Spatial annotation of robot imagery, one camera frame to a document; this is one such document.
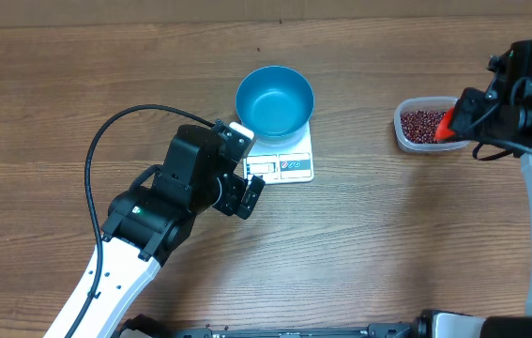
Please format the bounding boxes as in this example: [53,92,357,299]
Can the white digital kitchen scale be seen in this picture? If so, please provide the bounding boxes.
[243,123,314,185]

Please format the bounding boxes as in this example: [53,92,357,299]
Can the blue metal bowl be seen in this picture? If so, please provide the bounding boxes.
[235,65,315,140]

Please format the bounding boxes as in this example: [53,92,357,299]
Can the clear plastic container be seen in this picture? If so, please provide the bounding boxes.
[393,97,469,153]

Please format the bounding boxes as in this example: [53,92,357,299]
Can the orange scoop with blue handle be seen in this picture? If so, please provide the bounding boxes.
[434,108,455,143]

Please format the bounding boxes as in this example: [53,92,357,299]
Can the red beans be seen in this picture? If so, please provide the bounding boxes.
[400,110,446,144]

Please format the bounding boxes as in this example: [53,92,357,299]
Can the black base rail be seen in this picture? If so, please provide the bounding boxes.
[114,309,499,338]

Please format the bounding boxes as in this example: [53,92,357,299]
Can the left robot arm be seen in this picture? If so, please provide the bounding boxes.
[46,121,265,337]

